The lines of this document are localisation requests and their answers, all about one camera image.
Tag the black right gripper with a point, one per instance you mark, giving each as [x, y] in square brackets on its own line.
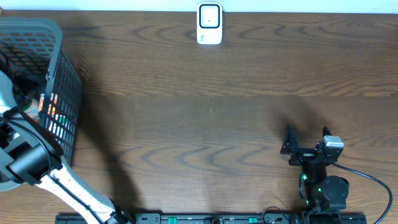
[303, 154]

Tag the white green box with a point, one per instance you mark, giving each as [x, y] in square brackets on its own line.
[61, 127]

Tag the orange small carton box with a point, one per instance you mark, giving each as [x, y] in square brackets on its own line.
[52, 109]

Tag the green lid jar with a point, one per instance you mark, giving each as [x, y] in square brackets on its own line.
[31, 109]

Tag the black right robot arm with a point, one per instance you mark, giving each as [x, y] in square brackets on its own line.
[324, 193]

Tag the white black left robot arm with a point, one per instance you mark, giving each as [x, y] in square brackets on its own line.
[36, 158]

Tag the white barcode scanner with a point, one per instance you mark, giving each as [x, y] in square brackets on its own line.
[209, 23]

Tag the grey plastic mesh basket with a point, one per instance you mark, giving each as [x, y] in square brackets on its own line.
[32, 56]

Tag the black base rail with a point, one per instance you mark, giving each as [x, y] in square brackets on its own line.
[272, 217]

